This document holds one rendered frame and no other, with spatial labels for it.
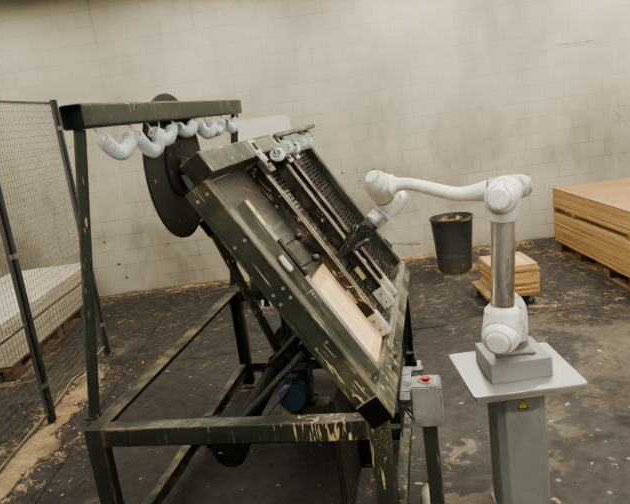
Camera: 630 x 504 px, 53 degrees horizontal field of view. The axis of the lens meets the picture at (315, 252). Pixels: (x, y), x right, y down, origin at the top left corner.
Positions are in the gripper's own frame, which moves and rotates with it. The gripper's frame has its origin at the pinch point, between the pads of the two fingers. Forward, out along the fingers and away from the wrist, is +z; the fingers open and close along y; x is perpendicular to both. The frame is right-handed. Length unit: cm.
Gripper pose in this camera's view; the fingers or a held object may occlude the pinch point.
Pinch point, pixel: (342, 252)
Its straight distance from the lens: 301.3
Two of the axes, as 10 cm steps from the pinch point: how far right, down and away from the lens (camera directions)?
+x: 3.6, 3.3, -8.7
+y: -6.0, -6.4, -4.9
